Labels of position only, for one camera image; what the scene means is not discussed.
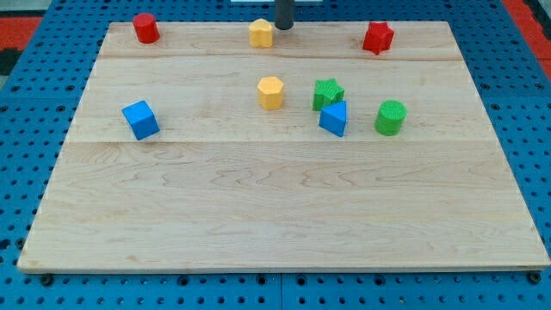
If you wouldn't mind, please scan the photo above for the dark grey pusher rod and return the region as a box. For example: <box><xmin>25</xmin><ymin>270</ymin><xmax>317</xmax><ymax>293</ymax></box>
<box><xmin>274</xmin><ymin>0</ymin><xmax>294</xmax><ymax>30</ymax></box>

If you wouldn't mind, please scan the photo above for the red cylinder block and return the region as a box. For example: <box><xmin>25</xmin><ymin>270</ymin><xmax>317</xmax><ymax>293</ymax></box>
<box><xmin>132</xmin><ymin>13</ymin><xmax>160</xmax><ymax>44</ymax></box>

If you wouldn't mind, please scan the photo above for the yellow heart block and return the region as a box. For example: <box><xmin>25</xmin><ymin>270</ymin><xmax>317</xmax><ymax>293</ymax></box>
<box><xmin>248</xmin><ymin>19</ymin><xmax>274</xmax><ymax>48</ymax></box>

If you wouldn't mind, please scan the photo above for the yellow hexagon block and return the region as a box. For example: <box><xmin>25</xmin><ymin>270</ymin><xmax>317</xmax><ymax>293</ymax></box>
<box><xmin>257</xmin><ymin>77</ymin><xmax>284</xmax><ymax>110</ymax></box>

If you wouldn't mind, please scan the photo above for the green star block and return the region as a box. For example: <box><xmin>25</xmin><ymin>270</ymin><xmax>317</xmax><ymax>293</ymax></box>
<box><xmin>312</xmin><ymin>78</ymin><xmax>344</xmax><ymax>111</ymax></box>

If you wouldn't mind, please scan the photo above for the red star block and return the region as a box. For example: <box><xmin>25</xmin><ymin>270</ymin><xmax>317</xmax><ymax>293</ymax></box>
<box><xmin>362</xmin><ymin>22</ymin><xmax>394</xmax><ymax>55</ymax></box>

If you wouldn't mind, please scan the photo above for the blue triangle block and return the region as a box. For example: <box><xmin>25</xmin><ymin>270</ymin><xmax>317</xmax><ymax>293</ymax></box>
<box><xmin>319</xmin><ymin>101</ymin><xmax>348</xmax><ymax>137</ymax></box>

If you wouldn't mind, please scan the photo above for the green cylinder block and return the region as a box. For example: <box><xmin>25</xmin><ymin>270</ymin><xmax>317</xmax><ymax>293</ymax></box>
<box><xmin>375</xmin><ymin>100</ymin><xmax>407</xmax><ymax>136</ymax></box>

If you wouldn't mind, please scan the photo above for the blue cube block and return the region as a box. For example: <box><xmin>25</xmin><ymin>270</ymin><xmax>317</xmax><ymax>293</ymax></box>
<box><xmin>121</xmin><ymin>101</ymin><xmax>159</xmax><ymax>140</ymax></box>

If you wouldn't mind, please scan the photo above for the wooden board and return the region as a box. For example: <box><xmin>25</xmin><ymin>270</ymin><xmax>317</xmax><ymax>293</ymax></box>
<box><xmin>17</xmin><ymin>22</ymin><xmax>550</xmax><ymax>274</ymax></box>

